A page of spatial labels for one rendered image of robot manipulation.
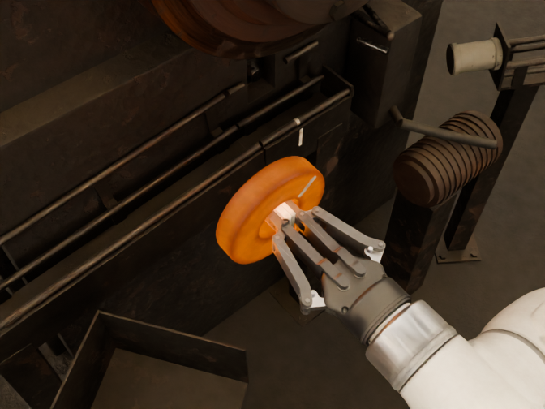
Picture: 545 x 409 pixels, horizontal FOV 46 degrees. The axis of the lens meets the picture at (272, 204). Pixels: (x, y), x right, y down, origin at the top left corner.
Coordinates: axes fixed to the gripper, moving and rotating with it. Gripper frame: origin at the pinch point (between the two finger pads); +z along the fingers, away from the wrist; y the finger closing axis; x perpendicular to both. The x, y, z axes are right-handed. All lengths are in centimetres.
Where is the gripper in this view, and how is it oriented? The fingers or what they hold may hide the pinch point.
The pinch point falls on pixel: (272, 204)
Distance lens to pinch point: 78.4
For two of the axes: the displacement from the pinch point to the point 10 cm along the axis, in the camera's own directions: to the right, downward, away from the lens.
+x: 0.3, -5.6, -8.3
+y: 7.7, -5.2, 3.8
